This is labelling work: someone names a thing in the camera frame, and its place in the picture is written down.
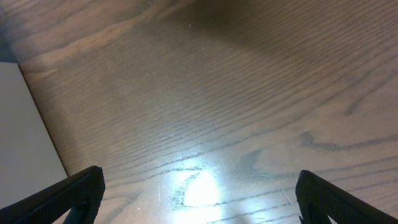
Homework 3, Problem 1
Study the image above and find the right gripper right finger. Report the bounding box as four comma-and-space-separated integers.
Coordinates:
295, 170, 397, 224

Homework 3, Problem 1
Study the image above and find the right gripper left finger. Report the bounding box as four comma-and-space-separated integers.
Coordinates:
1, 166, 105, 224

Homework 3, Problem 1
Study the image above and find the white cardboard box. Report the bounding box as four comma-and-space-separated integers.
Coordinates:
0, 62, 67, 208

